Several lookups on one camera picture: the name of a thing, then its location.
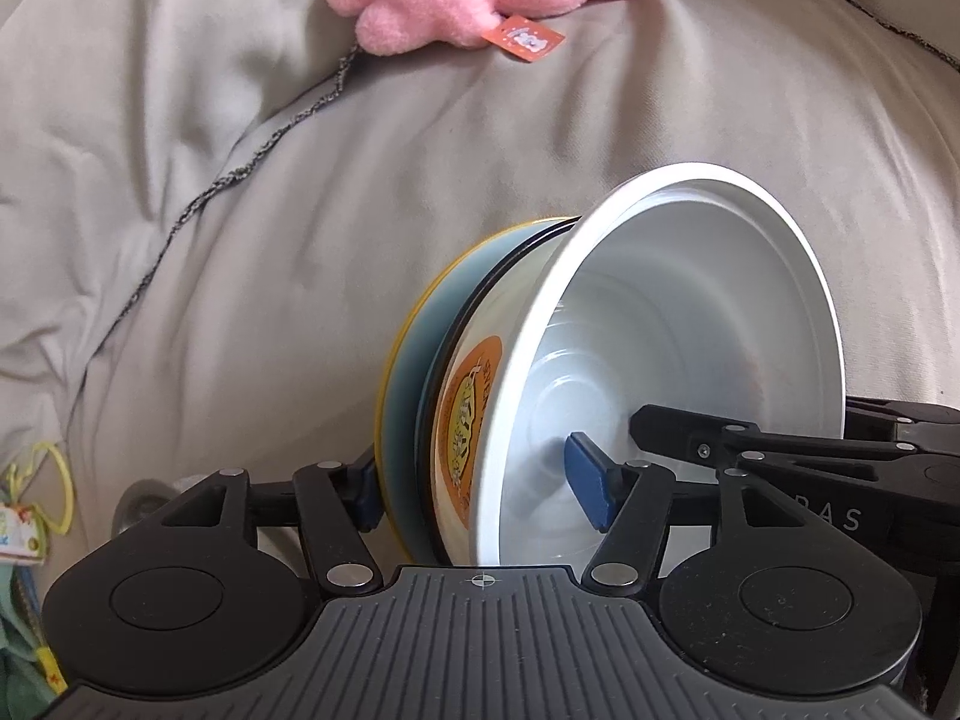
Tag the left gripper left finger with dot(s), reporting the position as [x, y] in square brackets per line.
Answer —
[337, 504]

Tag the green towel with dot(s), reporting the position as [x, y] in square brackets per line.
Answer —
[25, 692]

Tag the white plastic takeaway bowl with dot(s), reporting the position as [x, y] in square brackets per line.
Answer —
[688, 287]

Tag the beige sofa cover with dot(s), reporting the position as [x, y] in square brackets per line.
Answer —
[204, 264]

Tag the white bowl yellow rim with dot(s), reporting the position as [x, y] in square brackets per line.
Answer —
[394, 404]

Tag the stainless steel bowl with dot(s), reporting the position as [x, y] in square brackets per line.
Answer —
[143, 498]

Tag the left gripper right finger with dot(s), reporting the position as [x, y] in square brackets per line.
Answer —
[630, 507]

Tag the kids vitamin bottle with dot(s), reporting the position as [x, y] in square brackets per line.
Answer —
[23, 539]

